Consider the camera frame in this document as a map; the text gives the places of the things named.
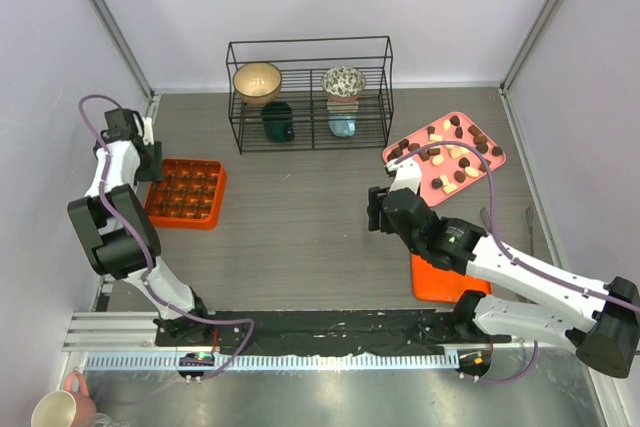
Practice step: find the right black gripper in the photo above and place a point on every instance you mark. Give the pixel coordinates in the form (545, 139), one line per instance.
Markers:
(375, 196)

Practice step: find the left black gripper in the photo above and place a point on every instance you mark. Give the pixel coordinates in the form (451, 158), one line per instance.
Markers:
(155, 171)

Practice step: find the orange chocolate box tray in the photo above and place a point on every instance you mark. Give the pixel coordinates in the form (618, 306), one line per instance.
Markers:
(189, 196)

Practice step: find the pink tray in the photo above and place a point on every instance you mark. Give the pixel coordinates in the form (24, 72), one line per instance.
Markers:
(449, 169)

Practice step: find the orange box lid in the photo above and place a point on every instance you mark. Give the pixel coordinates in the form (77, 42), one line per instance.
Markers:
(436, 285)

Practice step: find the metal tongs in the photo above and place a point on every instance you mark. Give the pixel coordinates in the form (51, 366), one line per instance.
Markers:
(529, 221)

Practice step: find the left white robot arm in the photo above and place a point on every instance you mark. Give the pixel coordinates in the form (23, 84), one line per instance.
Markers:
(117, 235)

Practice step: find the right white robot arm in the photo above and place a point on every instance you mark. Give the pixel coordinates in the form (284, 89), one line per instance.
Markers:
(597, 321)

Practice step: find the light blue mug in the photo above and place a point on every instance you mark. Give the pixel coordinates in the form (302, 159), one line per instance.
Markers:
(342, 125)

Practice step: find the floral patterned bowl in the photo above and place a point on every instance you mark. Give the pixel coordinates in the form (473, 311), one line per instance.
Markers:
(343, 84)

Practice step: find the dark green mug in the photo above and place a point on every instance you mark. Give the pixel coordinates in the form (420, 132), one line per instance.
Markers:
(277, 121)

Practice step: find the tan bowl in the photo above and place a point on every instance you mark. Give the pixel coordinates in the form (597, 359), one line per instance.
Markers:
(257, 83)

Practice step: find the pink mug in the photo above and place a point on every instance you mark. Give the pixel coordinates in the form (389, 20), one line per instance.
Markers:
(66, 407)

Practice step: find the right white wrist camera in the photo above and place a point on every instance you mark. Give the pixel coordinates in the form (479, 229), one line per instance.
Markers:
(406, 174)

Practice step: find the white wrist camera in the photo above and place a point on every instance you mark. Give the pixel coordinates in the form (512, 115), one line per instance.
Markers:
(406, 174)
(144, 126)

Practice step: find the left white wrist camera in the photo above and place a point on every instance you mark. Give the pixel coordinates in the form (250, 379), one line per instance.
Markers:
(144, 126)

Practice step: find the black wire rack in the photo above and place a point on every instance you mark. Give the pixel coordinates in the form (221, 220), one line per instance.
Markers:
(302, 63)

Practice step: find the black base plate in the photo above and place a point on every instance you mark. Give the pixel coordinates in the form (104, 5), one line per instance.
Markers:
(326, 333)

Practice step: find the white cable duct rail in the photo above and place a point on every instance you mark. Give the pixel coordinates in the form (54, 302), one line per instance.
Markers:
(203, 362)

